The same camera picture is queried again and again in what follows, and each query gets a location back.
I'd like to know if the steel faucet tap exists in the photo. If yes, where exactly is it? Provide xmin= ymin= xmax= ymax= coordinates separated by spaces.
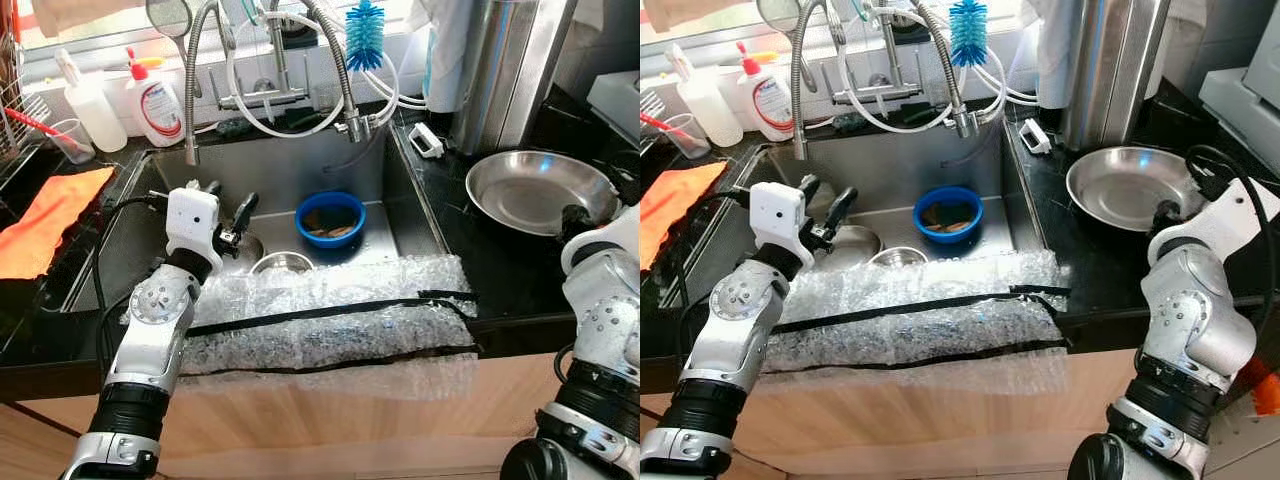
xmin=215 ymin=15 xmax=311 ymax=113
xmin=828 ymin=10 xmax=921 ymax=108

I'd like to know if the silver flexible faucet spout hose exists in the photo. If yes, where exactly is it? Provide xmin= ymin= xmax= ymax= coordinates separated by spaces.
xmin=790 ymin=0 xmax=851 ymax=161
xmin=183 ymin=0 xmax=241 ymax=166

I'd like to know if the thin clear hose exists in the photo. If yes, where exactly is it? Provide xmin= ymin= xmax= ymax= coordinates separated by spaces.
xmin=335 ymin=130 xmax=386 ymax=173
xmin=945 ymin=125 xmax=1001 ymax=166

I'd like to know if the round stainless steel plate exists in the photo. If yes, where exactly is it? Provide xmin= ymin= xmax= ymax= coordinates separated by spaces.
xmin=465 ymin=150 xmax=621 ymax=238
xmin=1065 ymin=146 xmax=1206 ymax=233

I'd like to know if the translucent white squeeze bottle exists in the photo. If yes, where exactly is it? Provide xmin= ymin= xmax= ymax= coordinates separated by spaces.
xmin=667 ymin=43 xmax=743 ymax=149
xmin=55 ymin=48 xmax=129 ymax=153

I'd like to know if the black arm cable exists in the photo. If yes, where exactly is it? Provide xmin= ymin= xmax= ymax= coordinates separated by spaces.
xmin=1185 ymin=145 xmax=1277 ymax=331
xmin=93 ymin=195 xmax=171 ymax=401
xmin=650 ymin=190 xmax=751 ymax=381

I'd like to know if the tall stainless steel canister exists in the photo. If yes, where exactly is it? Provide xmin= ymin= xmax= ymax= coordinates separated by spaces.
xmin=450 ymin=0 xmax=581 ymax=156
xmin=1060 ymin=0 xmax=1171 ymax=151

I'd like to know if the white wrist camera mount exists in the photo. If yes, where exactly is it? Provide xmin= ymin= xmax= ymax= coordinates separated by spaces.
xmin=560 ymin=203 xmax=641 ymax=276
xmin=1148 ymin=178 xmax=1280 ymax=266
xmin=165 ymin=187 xmax=223 ymax=267
xmin=748 ymin=182 xmax=809 ymax=269

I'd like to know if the small orange cloth piece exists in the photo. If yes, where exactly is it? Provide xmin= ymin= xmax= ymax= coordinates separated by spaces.
xmin=1240 ymin=355 xmax=1280 ymax=416

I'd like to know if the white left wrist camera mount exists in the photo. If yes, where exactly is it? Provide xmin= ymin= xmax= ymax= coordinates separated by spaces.
xmin=748 ymin=182 xmax=809 ymax=269
xmin=165 ymin=187 xmax=223 ymax=267

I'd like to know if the white looped plastic tube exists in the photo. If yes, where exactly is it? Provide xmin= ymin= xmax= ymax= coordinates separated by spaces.
xmin=838 ymin=5 xmax=1041 ymax=134
xmin=225 ymin=10 xmax=426 ymax=139

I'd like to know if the white soap bottle red pump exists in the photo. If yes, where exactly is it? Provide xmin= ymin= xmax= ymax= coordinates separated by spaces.
xmin=735 ymin=42 xmax=797 ymax=143
xmin=125 ymin=47 xmax=187 ymax=149

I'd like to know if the clear plastic cup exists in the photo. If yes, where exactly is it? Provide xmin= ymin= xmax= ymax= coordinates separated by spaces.
xmin=42 ymin=118 xmax=98 ymax=166
xmin=660 ymin=113 xmax=709 ymax=159

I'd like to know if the white washing machine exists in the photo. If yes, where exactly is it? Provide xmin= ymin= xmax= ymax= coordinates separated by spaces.
xmin=585 ymin=0 xmax=641 ymax=151
xmin=1198 ymin=0 xmax=1280 ymax=181

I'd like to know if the stainless steel sink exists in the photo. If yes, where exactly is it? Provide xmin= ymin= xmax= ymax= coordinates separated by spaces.
xmin=65 ymin=130 xmax=451 ymax=316
xmin=690 ymin=125 xmax=1051 ymax=311

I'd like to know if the clear bubble wrap sheet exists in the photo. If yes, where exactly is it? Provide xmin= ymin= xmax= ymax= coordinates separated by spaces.
xmin=120 ymin=255 xmax=479 ymax=401
xmin=755 ymin=250 xmax=1071 ymax=396

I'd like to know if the blue plastic bowl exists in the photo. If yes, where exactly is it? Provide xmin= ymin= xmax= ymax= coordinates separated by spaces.
xmin=295 ymin=190 xmax=367 ymax=249
xmin=912 ymin=185 xmax=985 ymax=245

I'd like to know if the silver flexible hose with valve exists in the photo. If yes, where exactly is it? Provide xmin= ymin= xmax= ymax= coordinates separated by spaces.
xmin=270 ymin=0 xmax=376 ymax=143
xmin=880 ymin=0 xmax=986 ymax=138

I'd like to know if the thin red stick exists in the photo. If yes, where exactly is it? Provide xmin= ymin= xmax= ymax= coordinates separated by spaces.
xmin=640 ymin=110 xmax=691 ymax=136
xmin=3 ymin=106 xmax=73 ymax=143

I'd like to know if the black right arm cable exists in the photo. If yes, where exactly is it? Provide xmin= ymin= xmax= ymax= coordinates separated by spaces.
xmin=1185 ymin=145 xmax=1277 ymax=331

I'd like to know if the white cloth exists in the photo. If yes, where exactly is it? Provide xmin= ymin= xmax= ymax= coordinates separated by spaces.
xmin=405 ymin=0 xmax=461 ymax=41
xmin=1020 ymin=0 xmax=1076 ymax=41

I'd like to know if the blue bottle brush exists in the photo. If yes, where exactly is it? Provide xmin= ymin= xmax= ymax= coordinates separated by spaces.
xmin=948 ymin=0 xmax=991 ymax=69
xmin=343 ymin=0 xmax=386 ymax=73

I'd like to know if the round metal mesh strainer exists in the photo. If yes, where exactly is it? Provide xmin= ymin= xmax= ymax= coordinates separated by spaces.
xmin=755 ymin=0 xmax=817 ymax=93
xmin=145 ymin=0 xmax=203 ymax=96

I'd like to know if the wooden cabinet front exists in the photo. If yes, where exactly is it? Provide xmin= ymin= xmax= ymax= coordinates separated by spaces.
xmin=640 ymin=350 xmax=1141 ymax=480
xmin=0 ymin=350 xmax=561 ymax=480

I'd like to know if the white water filter unit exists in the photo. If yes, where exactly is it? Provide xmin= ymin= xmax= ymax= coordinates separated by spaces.
xmin=420 ymin=0 xmax=466 ymax=113
xmin=1035 ymin=0 xmax=1076 ymax=109

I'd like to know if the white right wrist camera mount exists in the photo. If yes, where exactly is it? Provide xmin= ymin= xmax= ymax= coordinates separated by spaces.
xmin=560 ymin=203 xmax=641 ymax=276
xmin=1148 ymin=178 xmax=1280 ymax=266

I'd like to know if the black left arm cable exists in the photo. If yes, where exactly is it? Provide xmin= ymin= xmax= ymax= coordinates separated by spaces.
xmin=650 ymin=190 xmax=751 ymax=381
xmin=93 ymin=195 xmax=171 ymax=401

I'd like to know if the stainless steel bowl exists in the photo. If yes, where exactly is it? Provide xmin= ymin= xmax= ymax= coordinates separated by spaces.
xmin=250 ymin=251 xmax=317 ymax=276
xmin=868 ymin=246 xmax=931 ymax=269

